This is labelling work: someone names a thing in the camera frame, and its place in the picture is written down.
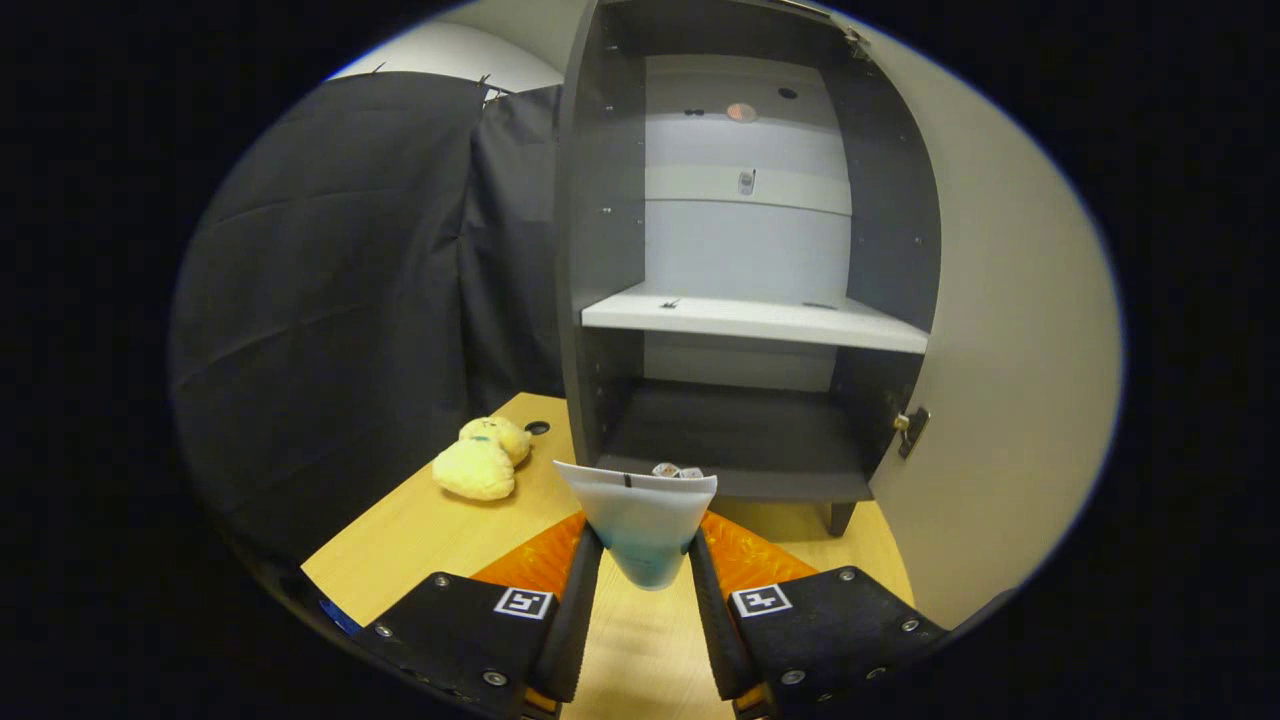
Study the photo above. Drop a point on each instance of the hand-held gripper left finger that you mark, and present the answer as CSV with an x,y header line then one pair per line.
x,y
575,620

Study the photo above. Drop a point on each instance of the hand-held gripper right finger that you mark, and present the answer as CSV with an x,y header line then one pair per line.
x,y
715,620

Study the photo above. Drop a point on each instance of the white and blue tube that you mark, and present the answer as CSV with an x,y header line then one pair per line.
x,y
640,520

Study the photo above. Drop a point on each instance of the yellow plush toy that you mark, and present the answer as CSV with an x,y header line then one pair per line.
x,y
475,465

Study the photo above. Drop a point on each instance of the blue strip on table edge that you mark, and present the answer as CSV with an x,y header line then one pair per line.
x,y
340,615

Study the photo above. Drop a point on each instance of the brass and black door hinge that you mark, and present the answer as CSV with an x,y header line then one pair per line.
x,y
910,430

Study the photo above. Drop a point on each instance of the white cabinet shelf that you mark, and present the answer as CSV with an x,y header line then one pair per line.
x,y
750,318

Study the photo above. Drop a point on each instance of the black backdrop cloth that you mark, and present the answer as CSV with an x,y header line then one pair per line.
x,y
330,300

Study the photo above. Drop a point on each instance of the dark grey cabinet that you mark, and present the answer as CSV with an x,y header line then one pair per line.
x,y
600,200

